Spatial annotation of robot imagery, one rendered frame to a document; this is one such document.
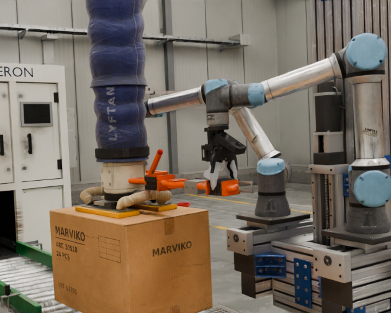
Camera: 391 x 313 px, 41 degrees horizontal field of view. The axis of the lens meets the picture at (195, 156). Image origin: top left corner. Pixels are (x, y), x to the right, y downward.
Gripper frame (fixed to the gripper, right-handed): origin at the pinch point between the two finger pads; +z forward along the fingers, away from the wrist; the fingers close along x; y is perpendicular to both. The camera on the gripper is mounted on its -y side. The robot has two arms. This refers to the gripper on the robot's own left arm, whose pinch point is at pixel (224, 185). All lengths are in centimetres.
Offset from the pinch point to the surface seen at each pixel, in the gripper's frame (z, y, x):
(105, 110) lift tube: -29, 56, 10
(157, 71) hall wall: -164, 827, -607
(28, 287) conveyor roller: 66, 166, 0
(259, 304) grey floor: 120, 159, -186
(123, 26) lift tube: -61, 49, 4
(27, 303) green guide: 58, 112, 23
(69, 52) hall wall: -198, 857, -406
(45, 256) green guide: 58, 201, -28
